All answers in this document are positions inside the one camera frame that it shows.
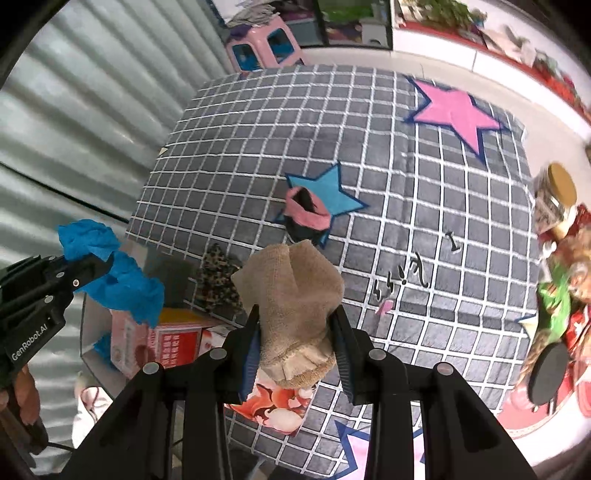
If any blue fabric piece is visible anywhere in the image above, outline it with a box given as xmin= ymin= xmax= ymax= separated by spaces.
xmin=57 ymin=219 xmax=165 ymax=328

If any black round disc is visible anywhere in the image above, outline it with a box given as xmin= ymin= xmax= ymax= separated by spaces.
xmin=527 ymin=342 xmax=570 ymax=406

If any pink and black sock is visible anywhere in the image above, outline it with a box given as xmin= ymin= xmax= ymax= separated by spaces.
xmin=283 ymin=186 xmax=332 ymax=246

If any mint green curtain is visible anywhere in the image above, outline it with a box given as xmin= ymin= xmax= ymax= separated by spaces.
xmin=1 ymin=1 xmax=230 ymax=266

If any person's left hand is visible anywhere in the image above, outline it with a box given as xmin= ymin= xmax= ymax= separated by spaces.
xmin=13 ymin=365 xmax=40 ymax=426

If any grey fabric storage box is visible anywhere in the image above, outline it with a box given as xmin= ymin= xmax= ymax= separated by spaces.
xmin=80 ymin=239 xmax=197 ymax=398

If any leopard print scrunchie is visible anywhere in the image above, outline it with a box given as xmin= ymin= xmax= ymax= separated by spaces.
xmin=197 ymin=243 xmax=242 ymax=317

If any pink plastic stool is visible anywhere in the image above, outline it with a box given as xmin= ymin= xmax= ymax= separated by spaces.
xmin=225 ymin=15 xmax=304 ymax=72

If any green potted plant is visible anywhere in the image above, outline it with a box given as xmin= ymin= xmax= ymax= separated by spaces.
xmin=406 ymin=0 xmax=488 ymax=30

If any blue cloth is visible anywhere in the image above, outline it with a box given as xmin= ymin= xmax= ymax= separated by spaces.
xmin=93 ymin=333 xmax=115 ymax=369

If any pink printed cardboard box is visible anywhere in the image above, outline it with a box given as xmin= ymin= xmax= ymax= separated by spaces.
xmin=109 ymin=308 xmax=315 ymax=436

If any jar with gold lid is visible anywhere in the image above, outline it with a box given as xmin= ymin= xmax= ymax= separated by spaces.
xmin=534 ymin=162 xmax=578 ymax=234

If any beige knitted sock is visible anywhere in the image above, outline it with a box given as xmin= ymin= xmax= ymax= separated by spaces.
xmin=231 ymin=240 xmax=345 ymax=389

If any dark shelving unit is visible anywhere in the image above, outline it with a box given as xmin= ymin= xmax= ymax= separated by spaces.
xmin=271 ymin=0 xmax=393 ymax=50

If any grey checkered play mat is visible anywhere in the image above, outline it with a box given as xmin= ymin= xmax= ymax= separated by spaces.
xmin=125 ymin=64 xmax=541 ymax=478

